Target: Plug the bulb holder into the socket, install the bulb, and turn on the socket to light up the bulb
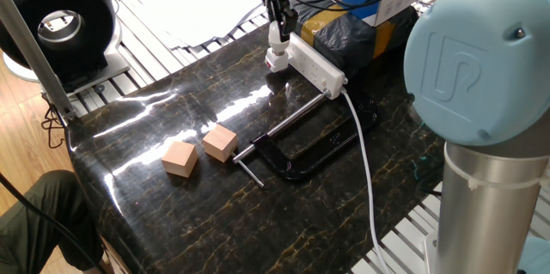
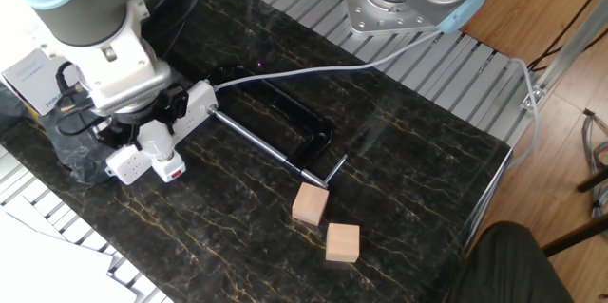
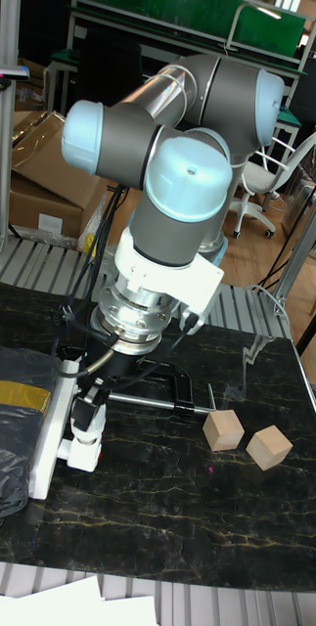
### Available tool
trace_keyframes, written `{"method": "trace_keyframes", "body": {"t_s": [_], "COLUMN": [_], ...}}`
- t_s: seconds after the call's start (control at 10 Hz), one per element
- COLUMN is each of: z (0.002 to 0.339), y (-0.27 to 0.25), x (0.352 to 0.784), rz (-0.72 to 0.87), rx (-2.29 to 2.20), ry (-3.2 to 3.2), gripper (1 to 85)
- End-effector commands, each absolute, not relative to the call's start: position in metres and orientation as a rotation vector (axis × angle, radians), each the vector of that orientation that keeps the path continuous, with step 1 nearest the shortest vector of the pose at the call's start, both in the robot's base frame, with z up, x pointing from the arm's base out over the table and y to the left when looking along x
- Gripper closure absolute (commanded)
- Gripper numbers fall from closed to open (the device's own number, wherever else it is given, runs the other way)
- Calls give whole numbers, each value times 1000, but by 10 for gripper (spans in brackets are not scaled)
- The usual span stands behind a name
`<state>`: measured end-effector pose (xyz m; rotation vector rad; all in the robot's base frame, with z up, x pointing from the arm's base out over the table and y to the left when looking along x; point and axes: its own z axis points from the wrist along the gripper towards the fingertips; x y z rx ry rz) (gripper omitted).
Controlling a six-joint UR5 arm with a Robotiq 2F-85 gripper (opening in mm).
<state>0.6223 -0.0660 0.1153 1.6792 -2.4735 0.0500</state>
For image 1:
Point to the wooden cube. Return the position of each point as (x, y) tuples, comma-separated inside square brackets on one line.
[(220, 143), (180, 160)]

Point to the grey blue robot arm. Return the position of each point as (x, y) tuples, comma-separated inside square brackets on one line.
[(477, 59)]

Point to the black C-clamp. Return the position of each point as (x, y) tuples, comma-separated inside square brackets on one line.
[(296, 173)]

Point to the white power strip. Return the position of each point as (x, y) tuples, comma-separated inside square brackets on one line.
[(318, 70)]

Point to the white bulb holder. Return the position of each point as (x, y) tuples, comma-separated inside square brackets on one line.
[(277, 61)]

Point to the black plastic wrapped package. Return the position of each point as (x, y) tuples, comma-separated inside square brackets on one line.
[(352, 42)]

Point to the white paper sheets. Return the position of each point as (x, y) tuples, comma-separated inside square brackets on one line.
[(193, 7)]

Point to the dark trousered person leg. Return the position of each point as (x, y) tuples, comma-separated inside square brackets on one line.
[(26, 231)]

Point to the white light bulb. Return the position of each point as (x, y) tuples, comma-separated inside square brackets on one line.
[(275, 38)]

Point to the aluminium frame post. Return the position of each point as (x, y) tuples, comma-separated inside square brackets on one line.
[(34, 55)]

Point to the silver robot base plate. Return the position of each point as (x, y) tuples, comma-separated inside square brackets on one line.
[(429, 252)]

